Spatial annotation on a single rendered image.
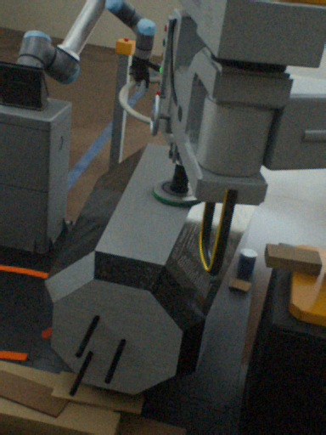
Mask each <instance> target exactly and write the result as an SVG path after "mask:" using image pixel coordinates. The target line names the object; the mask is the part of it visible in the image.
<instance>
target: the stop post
mask: <svg viewBox="0 0 326 435"><path fill-rule="evenodd" d="M135 47H136V41H130V40H129V41H125V40H124V39H119V40H117V41H116V42H115V53H118V57H119V59H118V60H117V66H118V70H116V75H117V79H115V85H116V89H115V99H114V106H115V108H114V109H113V117H114V118H112V128H111V139H110V158H109V167H108V171H109V170H110V169H111V168H113V167H115V166H116V165H118V164H119V163H120V162H121V158H122V148H123V139H124V131H125V122H126V112H125V111H124V109H123V108H122V105H121V102H120V91H121V90H122V88H123V87H124V86H125V85H127V84H128V83H129V77H130V75H128V74H129V65H131V59H132V54H135Z"/></svg>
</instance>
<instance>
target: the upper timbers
mask: <svg viewBox="0 0 326 435"><path fill-rule="evenodd" d="M1 370H4V371H7V372H9V373H11V374H15V375H17V376H21V377H23V378H26V379H29V380H31V381H34V382H37V383H41V384H43V385H45V386H48V387H52V388H54V387H55V385H56V382H57V380H58V378H59V375H58V374H54V373H51V372H46V371H43V370H37V369H32V368H29V367H25V366H21V365H17V364H10V363H7V362H3V361H0V371H1ZM117 412H118V410H111V409H105V408H100V406H97V407H96V405H90V404H82V403H76V402H71V401H69V402H68V404H67V405H66V406H65V407H64V408H63V410H62V411H61V413H60V415H59V417H58V418H54V417H52V416H50V415H46V414H43V413H41V412H39V411H36V410H32V409H29V408H27V407H25V406H23V405H19V404H18V403H15V402H14V401H11V400H9V399H6V398H2V397H0V432H1V433H5V434H9V435H118V432H119V424H120V417H121V414H119V413H117Z"/></svg>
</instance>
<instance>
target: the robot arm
mask: <svg viewBox="0 0 326 435"><path fill-rule="evenodd" d="M106 9H107V10H108V11H109V12H111V13H112V14H113V15H115V16H116V18H117V19H118V20H120V21H122V22H123V23H124V24H126V26H127V27H128V28H130V29H131V30H132V31H133V33H134V34H136V37H137V40H136V47H135V57H132V65H129V74H128V75H132V76H133V77H134V78H133V79H134V81H136V82H141V85H138V86H137V91H143V96H144V95H145V94H146V91H147V88H149V84H150V74H149V70H148V69H149V68H151V69H153V70H155V71H158V72H160V65H158V64H156V63H154V62H153V61H151V60H150V59H151V58H152V53H153V47H154V40H155V31H156V29H155V27H156V26H155V23H154V21H152V20H146V19H145V17H144V16H143V13H141V12H139V11H137V10H136V9H135V8H134V7H133V6H132V5H131V4H130V3H129V2H128V1H127V0H87V3H86V5H84V6H83V8H82V10H81V12H80V14H79V15H78V17H77V18H76V22H75V23H74V25H73V26H72V27H71V29H70V32H69V34H68V36H66V37H65V39H64V41H63V43H62V44H61V45H58V46H57V47H56V48H54V47H52V46H51V39H50V37H49V36H48V34H45V33H44V32H41V31H28V32H27V33H26V34H25V36H24V38H23V42H22V45H21V48H20V55H19V58H18V60H17V62H16V63H17V64H22V65H34V66H41V68H43V72H44V76H45V74H47V75H49V76H50V77H51V78H53V79H54V80H55V81H56V82H60V83H62V84H69V83H71V82H73V81H75V79H76V78H77V76H78V75H79V71H80V66H79V65H78V64H79V62H80V59H79V54H80V53H81V51H82V49H83V47H84V46H85V44H86V42H87V40H88V38H89V37H90V35H91V33H92V32H93V31H94V29H95V27H96V25H97V24H98V22H99V21H100V19H101V16H102V15H103V13H104V11H105V10H106ZM148 66H149V68H148ZM130 69H132V72H131V73H130ZM142 79H144V80H142Z"/></svg>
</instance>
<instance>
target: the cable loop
mask: <svg viewBox="0 0 326 435"><path fill-rule="evenodd" d="M238 193H239V191H238V190H232V189H226V192H225V196H224V201H223V204H222V213H221V217H220V222H218V227H217V232H216V239H215V245H214V249H213V252H212V256H211V249H210V239H211V227H212V221H213V216H214V211H215V207H216V202H206V203H205V209H204V214H203V218H202V225H200V239H199V248H200V255H201V257H202V262H203V264H204V267H205V270H206V271H207V273H208V274H209V275H211V277H214V275H217V274H219V272H220V271H221V268H222V264H223V260H224V256H225V252H226V248H227V244H228V236H229V232H230V228H231V223H232V218H233V211H234V207H235V201H237V198H238Z"/></svg>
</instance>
